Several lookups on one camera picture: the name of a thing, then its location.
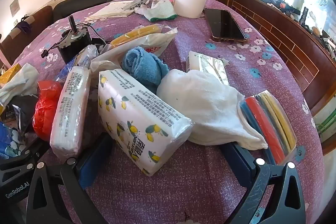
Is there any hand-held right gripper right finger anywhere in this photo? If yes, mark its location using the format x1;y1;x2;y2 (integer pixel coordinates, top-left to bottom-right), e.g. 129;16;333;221
219;143;313;224

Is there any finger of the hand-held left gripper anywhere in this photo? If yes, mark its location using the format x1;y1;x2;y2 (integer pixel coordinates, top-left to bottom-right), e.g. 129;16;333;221
0;147;45;180

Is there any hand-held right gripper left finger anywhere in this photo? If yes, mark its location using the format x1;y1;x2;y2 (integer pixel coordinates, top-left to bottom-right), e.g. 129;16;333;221
26;132;116;224

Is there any multicoloured sponge pack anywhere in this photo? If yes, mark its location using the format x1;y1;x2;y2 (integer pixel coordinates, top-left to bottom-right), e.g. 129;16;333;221
238;90;298;165

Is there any long white tissue pack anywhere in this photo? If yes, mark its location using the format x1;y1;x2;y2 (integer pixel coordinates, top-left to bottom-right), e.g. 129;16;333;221
50;66;92;159

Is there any white towel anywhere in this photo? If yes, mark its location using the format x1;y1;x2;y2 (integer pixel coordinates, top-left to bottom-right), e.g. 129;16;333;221
157;70;268;149

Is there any lemon-print tissue pack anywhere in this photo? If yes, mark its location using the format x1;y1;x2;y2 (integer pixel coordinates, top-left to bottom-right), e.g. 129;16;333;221
98;69;193;177

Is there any yellow tray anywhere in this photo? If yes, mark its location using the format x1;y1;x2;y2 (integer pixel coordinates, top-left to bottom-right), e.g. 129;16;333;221
0;63;23;111

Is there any small cream tissue pack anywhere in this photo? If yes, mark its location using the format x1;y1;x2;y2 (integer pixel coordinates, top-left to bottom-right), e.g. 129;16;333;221
186;51;229;85

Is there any blue items clear bag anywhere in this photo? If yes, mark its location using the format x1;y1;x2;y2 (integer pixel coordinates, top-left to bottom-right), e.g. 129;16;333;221
55;45;100;83

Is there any blue towel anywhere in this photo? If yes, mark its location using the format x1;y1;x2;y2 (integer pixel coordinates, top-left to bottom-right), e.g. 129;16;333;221
121;47;170;93

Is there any white red-print plastic bag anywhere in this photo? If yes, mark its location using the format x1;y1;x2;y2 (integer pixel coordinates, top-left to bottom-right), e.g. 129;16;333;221
91;27;177;72

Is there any yellow sponge pack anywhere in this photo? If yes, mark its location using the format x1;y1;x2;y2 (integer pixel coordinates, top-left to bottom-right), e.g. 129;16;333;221
110;24;164;46

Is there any blue printed packet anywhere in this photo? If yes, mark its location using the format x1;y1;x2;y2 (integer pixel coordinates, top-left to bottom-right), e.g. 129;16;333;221
0;122;27;159

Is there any black packet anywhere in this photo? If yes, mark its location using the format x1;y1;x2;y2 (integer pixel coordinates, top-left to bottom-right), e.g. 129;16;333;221
0;95;40;135

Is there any red plastic bag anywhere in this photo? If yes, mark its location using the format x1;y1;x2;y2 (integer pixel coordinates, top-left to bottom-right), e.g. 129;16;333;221
33;80;63;142

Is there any white cloth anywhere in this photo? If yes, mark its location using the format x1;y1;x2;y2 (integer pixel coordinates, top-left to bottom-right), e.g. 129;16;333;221
0;63;40;106

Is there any black electric motor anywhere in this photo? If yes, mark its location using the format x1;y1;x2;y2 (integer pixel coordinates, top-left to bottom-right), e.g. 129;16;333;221
41;16;107;62

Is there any wooden brick-pattern cabinet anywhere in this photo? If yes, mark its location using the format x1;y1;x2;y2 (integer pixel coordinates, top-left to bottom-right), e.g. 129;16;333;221
226;0;336;119

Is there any black smartphone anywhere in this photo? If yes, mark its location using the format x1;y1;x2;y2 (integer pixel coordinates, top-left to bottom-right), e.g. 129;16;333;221
203;8;248;43

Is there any purple cloth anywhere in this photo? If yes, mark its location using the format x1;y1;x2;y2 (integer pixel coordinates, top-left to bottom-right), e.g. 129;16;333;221
16;14;33;33

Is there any brown sofa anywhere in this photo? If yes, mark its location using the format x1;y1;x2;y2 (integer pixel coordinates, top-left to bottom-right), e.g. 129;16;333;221
0;6;54;64

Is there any white notebook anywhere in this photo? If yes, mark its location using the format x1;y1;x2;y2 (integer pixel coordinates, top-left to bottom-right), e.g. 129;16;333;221
84;0;135;22

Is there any pile of assorted small items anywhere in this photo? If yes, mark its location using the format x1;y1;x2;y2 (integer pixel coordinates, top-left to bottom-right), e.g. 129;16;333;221
226;0;336;56

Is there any small silver packet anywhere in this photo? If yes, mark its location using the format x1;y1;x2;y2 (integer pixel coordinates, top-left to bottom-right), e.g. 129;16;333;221
123;0;151;10

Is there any white green-cuffed work glove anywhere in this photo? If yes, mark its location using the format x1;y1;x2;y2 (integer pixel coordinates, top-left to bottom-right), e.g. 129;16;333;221
134;0;178;22

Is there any small wall plaque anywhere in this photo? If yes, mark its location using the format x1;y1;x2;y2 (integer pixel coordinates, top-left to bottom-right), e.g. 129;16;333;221
10;0;21;17

